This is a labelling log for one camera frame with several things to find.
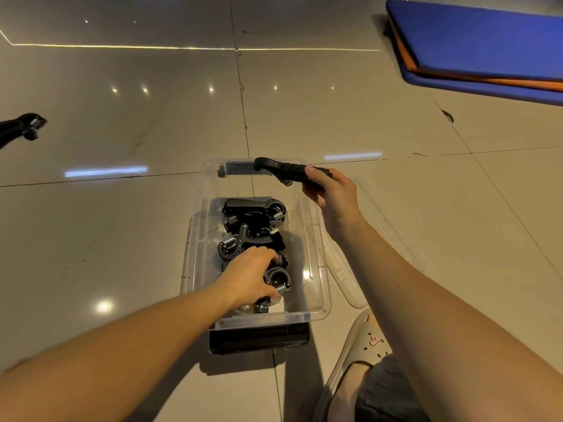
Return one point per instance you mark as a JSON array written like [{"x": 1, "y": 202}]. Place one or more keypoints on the person's right hand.
[{"x": 336, "y": 199}]

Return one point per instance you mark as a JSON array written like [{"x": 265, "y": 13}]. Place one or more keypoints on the person's left hand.
[{"x": 246, "y": 276}]

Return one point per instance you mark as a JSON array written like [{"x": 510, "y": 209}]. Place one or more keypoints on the clear plastic box lid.
[{"x": 387, "y": 246}]

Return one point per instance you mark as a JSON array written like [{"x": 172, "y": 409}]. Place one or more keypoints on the black hand grip strengthener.
[
  {"x": 278, "y": 281},
  {"x": 253, "y": 210},
  {"x": 286, "y": 170},
  {"x": 246, "y": 241},
  {"x": 20, "y": 127}
]

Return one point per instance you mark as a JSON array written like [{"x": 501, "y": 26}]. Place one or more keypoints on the clear plastic storage box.
[{"x": 200, "y": 259}]

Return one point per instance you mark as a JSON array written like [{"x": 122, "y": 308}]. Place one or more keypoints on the person's left thumb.
[{"x": 269, "y": 290}]

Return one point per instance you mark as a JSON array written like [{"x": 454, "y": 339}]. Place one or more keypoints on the person's right forearm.
[{"x": 440, "y": 329}]

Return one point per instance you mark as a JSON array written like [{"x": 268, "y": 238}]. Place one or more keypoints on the grey shorts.
[{"x": 387, "y": 395}]

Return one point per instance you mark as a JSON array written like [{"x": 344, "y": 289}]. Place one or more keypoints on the person's left forearm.
[{"x": 110, "y": 364}]

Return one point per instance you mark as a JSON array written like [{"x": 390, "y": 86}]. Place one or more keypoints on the beige clog sandal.
[{"x": 360, "y": 342}]

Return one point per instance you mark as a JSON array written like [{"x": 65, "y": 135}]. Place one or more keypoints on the person's right thumb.
[{"x": 316, "y": 176}]

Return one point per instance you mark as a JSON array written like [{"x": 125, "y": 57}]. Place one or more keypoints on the blue and orange folded mat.
[{"x": 475, "y": 39}]

